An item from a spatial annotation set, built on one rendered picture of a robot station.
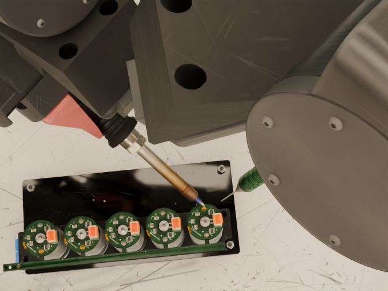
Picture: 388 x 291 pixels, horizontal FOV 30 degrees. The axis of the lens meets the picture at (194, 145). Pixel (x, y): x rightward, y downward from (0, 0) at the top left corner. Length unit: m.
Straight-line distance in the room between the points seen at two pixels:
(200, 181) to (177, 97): 0.34
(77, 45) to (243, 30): 0.10
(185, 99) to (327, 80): 0.07
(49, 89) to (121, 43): 0.09
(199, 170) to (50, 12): 0.29
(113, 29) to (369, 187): 0.16
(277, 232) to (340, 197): 0.38
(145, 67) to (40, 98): 0.16
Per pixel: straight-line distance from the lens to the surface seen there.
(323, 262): 0.56
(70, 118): 0.42
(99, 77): 0.31
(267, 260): 0.55
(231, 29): 0.23
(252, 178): 0.41
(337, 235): 0.20
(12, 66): 0.37
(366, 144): 0.16
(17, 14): 0.28
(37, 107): 0.39
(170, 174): 0.48
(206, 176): 0.55
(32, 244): 0.51
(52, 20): 0.29
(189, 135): 0.24
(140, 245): 0.52
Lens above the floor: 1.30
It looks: 75 degrees down
